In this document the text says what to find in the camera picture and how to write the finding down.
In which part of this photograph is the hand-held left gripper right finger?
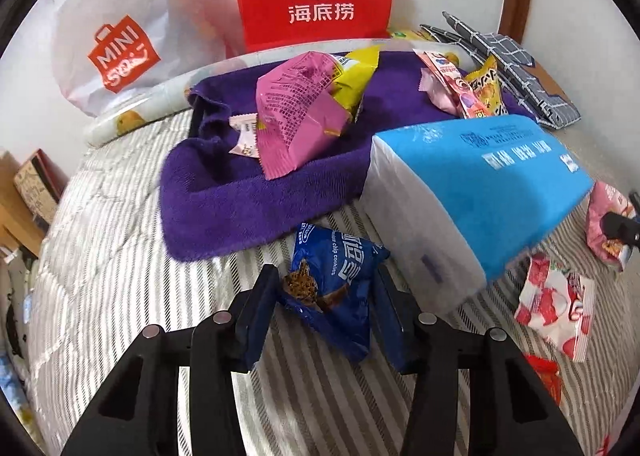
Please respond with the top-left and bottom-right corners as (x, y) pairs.
(372, 266), (583, 456)

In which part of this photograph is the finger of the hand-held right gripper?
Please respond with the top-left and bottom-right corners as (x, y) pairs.
(600, 209), (640, 257)

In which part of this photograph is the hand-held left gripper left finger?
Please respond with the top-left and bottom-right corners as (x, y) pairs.
(60, 263), (281, 456)

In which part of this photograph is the blue cookie packet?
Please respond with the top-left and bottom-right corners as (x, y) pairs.
(276, 222), (392, 364)

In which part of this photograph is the purple towel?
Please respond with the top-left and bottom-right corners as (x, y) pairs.
(160, 49), (536, 262)

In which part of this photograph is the yellow packet black print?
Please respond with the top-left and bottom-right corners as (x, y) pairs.
(465, 55), (508, 118)

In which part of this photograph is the small white candy packet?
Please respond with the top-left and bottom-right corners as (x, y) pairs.
(229, 115), (263, 159)

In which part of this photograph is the pink cartoon strip packet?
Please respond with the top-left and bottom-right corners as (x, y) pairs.
(414, 49), (488, 119)

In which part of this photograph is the magenta snack packet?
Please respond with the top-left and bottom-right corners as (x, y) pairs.
(255, 51), (353, 181)

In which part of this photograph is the bright yellow snack packet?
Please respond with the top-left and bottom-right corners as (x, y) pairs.
(327, 45), (382, 123)

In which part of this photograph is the pink snack bag cartoon print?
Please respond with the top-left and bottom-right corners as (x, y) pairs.
(585, 180), (638, 272)

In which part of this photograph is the red white lychee packet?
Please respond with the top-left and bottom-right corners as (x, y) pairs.
(514, 253), (597, 363)

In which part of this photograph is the blue tissue pack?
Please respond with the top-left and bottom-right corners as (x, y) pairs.
(361, 114), (596, 319)

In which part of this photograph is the red snack packet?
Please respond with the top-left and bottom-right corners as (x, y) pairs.
(525, 355), (563, 407)

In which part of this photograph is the striped quilted mattress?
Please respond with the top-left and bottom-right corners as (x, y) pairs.
(25, 101), (640, 456)

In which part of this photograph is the grey checkered fabric bag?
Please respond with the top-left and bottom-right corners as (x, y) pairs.
(420, 11), (582, 129)

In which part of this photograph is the rolled fruit print mat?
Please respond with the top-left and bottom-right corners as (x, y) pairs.
(82, 36), (441, 148)

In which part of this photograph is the red patterned box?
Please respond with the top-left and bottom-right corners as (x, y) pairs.
(12, 149), (68, 224)

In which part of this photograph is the brown wooden furniture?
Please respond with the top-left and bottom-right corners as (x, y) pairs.
(0, 151), (46, 257)

